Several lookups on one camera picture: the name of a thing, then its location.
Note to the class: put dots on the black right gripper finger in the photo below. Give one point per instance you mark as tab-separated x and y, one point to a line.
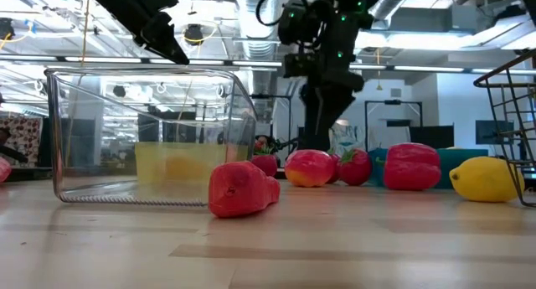
331	109
307	125

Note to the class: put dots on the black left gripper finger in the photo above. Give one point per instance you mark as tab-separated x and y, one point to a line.
161	49
167	35

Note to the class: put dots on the red toy strawberry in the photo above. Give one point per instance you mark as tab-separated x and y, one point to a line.
356	168
266	165

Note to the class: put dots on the red toy bell pepper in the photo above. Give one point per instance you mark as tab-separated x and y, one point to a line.
412	167

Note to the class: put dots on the clear plastic bin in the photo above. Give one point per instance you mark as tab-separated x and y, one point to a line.
104	134

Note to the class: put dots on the toy orange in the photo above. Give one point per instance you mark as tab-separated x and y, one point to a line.
180	167

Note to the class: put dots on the yellow toy lemon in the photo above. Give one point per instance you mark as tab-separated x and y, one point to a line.
486	180

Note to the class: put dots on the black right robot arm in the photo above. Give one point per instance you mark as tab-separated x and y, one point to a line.
347	4

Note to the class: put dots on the red flower bouquet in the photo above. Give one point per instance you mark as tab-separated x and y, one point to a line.
261	143

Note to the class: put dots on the black computer monitor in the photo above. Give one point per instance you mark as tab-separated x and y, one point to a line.
492	132
431	137

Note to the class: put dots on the translucent yellow plastic bin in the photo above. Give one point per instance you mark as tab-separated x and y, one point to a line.
155	167

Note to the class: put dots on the teal fabric basket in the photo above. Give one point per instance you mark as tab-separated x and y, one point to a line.
465	153

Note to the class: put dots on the red patterned cloth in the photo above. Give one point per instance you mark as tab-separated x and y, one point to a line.
23	142

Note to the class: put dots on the black ceiling-mounted camera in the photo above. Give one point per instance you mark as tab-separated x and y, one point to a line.
193	33

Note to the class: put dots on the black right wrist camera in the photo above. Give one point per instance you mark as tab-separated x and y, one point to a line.
298	65

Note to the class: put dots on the black metal stand frame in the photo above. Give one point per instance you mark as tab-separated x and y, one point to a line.
393	101

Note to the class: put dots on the silver ceiling air duct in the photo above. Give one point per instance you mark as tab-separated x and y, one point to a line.
256	12

